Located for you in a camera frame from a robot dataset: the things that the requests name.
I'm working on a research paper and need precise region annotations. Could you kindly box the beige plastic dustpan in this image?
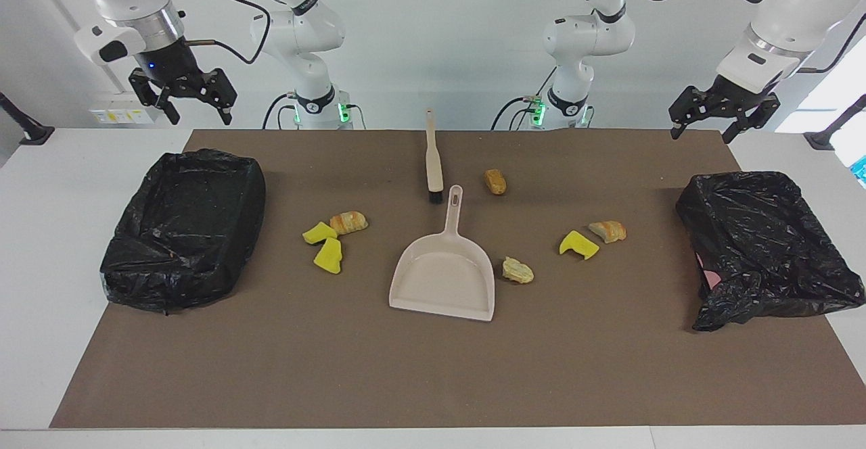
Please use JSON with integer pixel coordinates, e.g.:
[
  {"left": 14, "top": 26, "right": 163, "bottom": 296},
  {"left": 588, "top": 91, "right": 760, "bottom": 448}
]
[{"left": 388, "top": 185, "right": 496, "bottom": 322}]

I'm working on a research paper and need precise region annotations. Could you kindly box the black base cable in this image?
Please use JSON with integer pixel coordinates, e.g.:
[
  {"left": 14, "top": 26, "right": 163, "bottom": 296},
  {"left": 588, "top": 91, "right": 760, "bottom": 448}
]
[
  {"left": 263, "top": 93, "right": 298, "bottom": 130},
  {"left": 491, "top": 96, "right": 542, "bottom": 131}
]

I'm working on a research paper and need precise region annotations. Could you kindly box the white wall power outlet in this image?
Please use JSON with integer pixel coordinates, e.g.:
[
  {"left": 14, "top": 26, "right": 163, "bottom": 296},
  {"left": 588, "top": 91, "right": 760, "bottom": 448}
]
[{"left": 90, "top": 101, "right": 153, "bottom": 125}]

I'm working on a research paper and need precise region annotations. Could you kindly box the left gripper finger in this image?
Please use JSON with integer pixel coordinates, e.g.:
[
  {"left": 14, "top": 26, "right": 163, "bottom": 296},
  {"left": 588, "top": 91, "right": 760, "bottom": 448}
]
[
  {"left": 668, "top": 86, "right": 718, "bottom": 140},
  {"left": 722, "top": 94, "right": 780, "bottom": 144}
]

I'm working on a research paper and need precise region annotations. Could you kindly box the black bag over pink bin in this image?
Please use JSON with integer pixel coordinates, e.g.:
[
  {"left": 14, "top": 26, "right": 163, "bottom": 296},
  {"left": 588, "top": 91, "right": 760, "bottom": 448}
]
[{"left": 675, "top": 170, "right": 866, "bottom": 333}]

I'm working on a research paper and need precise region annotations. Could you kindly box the orange crusted bread piece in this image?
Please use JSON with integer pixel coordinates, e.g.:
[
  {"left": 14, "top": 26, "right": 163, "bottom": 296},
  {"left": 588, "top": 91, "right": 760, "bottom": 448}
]
[{"left": 587, "top": 220, "right": 627, "bottom": 244}]

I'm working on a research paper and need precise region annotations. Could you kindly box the black clamp stand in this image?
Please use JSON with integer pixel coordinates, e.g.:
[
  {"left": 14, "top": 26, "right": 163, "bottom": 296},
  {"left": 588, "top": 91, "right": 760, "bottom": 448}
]
[
  {"left": 0, "top": 92, "right": 55, "bottom": 146},
  {"left": 804, "top": 94, "right": 866, "bottom": 151}
]

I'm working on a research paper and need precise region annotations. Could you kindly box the black bag lined bin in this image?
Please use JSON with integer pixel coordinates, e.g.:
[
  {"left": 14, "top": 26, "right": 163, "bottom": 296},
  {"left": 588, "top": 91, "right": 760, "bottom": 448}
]
[{"left": 99, "top": 149, "right": 267, "bottom": 314}]

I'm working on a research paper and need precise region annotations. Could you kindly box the brown table mat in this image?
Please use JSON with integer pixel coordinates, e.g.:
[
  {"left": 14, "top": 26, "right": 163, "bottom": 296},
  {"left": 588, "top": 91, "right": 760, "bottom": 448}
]
[{"left": 49, "top": 129, "right": 866, "bottom": 429}]

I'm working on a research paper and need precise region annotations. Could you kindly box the beige hand brush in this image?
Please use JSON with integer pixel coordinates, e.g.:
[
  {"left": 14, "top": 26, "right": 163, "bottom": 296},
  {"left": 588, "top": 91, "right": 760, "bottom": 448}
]
[{"left": 424, "top": 109, "right": 445, "bottom": 205}]

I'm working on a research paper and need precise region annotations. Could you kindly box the black right base cable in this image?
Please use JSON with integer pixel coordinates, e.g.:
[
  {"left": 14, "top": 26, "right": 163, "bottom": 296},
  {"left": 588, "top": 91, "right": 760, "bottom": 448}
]
[{"left": 263, "top": 93, "right": 298, "bottom": 130}]

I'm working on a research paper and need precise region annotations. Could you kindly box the striped bread roll piece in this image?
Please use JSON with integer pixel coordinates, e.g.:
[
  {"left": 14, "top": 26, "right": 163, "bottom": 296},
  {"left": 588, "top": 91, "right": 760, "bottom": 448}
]
[{"left": 329, "top": 211, "right": 369, "bottom": 235}]

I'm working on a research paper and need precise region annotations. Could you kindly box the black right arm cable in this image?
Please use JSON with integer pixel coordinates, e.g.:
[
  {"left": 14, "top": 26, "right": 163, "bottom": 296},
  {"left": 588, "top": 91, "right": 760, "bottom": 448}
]
[{"left": 176, "top": 0, "right": 271, "bottom": 66}]

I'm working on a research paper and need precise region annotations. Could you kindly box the notched yellow foam chunk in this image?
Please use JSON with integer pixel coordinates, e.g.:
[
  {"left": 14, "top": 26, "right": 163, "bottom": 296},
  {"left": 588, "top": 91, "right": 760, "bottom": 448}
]
[{"left": 559, "top": 231, "right": 601, "bottom": 261}]

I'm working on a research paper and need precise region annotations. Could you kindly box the pale bread piece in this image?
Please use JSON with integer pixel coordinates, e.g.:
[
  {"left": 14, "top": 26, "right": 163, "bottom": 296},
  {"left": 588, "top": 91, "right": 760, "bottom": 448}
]
[{"left": 501, "top": 256, "right": 535, "bottom": 285}]

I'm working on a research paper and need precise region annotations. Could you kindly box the black left base cable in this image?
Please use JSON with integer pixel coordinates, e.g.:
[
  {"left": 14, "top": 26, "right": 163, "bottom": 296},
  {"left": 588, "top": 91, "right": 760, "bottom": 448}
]
[{"left": 491, "top": 96, "right": 542, "bottom": 131}]

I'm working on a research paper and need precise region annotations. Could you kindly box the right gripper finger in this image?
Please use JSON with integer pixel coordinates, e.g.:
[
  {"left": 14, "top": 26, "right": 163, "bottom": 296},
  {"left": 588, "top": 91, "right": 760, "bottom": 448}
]
[
  {"left": 193, "top": 68, "right": 238, "bottom": 126},
  {"left": 129, "top": 69, "right": 181, "bottom": 126}
]

